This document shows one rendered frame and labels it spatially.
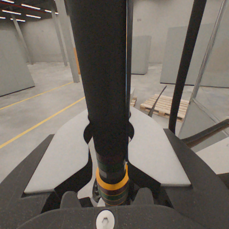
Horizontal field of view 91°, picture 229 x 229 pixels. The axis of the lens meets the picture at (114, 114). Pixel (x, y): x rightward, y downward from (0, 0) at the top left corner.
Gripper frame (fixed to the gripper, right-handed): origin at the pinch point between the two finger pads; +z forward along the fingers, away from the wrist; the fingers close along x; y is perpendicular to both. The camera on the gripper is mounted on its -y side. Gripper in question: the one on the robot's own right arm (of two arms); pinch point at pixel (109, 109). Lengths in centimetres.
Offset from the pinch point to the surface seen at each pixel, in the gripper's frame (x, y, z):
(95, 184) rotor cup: -6.4, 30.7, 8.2
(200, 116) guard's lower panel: 87, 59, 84
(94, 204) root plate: -7.6, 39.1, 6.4
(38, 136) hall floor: -163, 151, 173
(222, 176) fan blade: 19.4, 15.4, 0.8
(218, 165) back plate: 32.9, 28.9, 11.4
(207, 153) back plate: 33.5, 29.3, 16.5
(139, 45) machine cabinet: 152, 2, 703
